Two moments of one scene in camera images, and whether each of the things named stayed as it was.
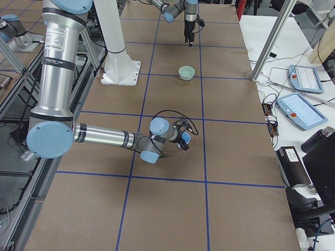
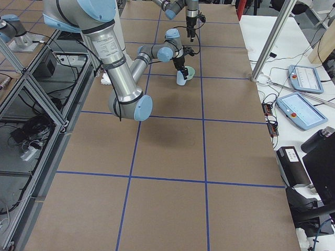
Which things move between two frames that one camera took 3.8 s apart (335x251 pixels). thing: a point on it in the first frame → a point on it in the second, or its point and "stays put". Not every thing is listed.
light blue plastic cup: [186, 137] → [180, 78]
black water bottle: [317, 138] stays put
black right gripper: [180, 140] → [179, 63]
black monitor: [321, 163] stays put
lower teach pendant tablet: [301, 111] stays put
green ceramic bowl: [186, 72] stays put
